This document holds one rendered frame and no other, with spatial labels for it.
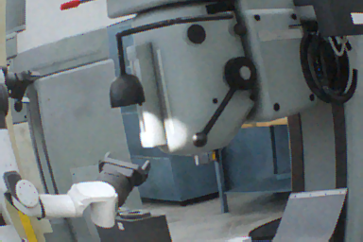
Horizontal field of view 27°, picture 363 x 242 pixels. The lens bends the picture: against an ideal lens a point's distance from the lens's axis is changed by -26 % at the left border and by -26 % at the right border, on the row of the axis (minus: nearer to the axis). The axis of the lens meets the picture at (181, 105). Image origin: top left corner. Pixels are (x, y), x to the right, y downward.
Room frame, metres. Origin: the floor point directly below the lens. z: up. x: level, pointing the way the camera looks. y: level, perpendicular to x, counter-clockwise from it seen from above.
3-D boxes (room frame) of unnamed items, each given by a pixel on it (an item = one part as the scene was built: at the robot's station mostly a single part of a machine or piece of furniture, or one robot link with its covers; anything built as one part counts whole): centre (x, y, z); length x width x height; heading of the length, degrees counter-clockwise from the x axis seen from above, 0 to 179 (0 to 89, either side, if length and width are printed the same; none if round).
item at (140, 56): (1.99, 0.07, 1.45); 0.04 x 0.04 x 0.21; 31
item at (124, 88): (1.91, 0.10, 1.46); 0.07 x 0.07 x 0.06
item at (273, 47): (2.14, -0.20, 1.47); 0.24 x 0.19 x 0.26; 31
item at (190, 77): (2.04, -0.03, 1.47); 0.21 x 0.19 x 0.32; 31
